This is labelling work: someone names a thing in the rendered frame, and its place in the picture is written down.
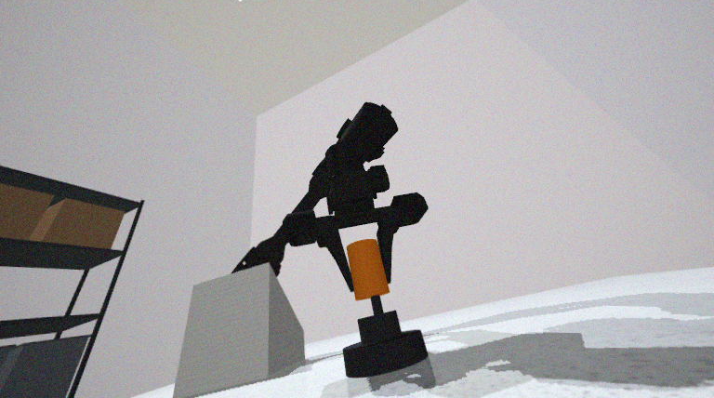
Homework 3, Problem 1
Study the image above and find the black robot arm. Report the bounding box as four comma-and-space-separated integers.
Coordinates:
232, 102, 399, 277

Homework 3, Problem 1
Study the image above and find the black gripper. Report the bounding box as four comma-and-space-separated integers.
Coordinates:
283, 192, 429, 293

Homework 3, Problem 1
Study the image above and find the orange knob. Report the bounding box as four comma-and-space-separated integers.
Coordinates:
347, 239, 390, 301

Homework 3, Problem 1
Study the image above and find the black stepped pedestal with shaft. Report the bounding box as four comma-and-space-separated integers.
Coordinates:
343, 296, 428, 378

